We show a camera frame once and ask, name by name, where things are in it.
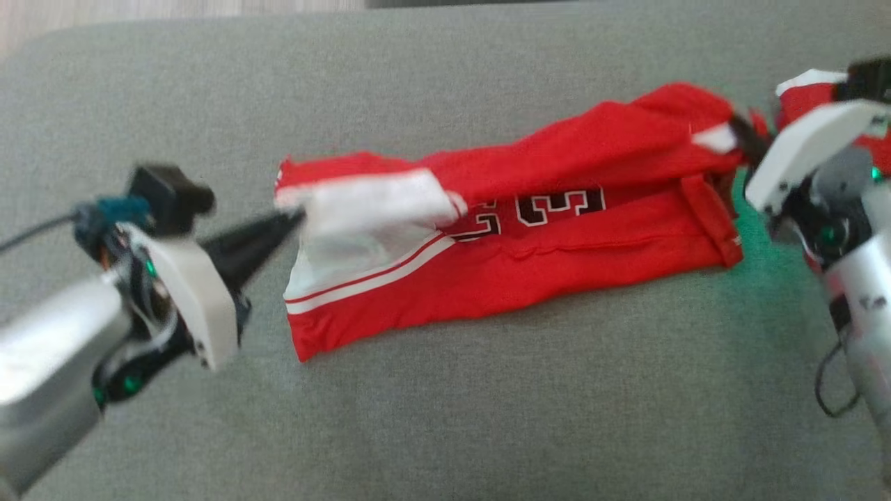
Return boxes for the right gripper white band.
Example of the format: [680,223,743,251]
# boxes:
[730,99,891,216]

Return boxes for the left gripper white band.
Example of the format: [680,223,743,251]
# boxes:
[122,207,307,374]

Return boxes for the red shorts with white stripe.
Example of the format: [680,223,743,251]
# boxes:
[775,68,891,175]

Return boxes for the red Bulls 23 jersey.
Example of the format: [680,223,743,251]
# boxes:
[275,82,756,363]

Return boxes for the grey fabric sofa seat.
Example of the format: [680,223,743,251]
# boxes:
[0,0,891,501]

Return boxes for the left arm blue-plug cable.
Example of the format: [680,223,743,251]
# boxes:
[0,196,151,255]

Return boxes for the arm blue-plug cable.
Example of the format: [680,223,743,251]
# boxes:
[813,340,865,420]
[0,196,151,255]

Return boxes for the right arm blue-plug cable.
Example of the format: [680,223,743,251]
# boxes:
[813,340,865,420]

